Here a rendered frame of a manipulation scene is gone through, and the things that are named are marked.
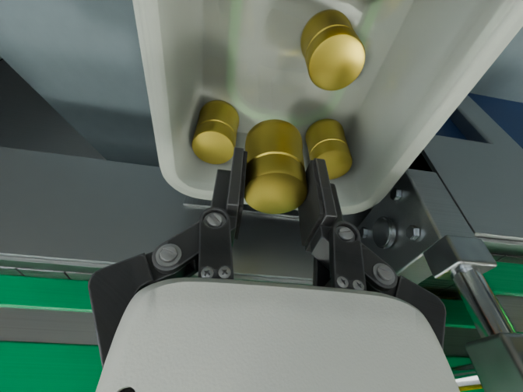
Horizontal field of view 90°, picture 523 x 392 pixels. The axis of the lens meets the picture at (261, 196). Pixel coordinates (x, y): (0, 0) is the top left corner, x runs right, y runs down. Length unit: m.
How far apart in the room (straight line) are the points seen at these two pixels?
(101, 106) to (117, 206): 0.27
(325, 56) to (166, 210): 0.20
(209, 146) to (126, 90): 0.30
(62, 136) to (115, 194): 0.47
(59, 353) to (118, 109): 0.37
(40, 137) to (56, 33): 0.32
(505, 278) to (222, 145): 0.22
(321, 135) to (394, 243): 0.11
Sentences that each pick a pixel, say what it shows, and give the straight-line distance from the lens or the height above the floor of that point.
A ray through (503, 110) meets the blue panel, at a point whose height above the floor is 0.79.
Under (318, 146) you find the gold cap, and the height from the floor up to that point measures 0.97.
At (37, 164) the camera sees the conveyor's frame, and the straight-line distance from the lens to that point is 0.36.
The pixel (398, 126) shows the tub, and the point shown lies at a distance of 0.21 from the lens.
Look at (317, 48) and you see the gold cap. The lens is 0.18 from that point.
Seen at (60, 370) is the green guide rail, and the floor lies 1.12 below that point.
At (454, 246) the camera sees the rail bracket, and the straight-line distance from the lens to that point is 0.20.
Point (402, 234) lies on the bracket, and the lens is 0.24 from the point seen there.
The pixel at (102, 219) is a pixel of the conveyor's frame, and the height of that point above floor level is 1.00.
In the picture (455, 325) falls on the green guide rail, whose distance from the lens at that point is 0.31.
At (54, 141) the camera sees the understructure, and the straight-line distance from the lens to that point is 0.75.
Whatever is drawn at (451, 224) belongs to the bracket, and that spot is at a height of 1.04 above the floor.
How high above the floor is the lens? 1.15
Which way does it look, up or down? 41 degrees down
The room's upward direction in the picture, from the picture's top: 179 degrees counter-clockwise
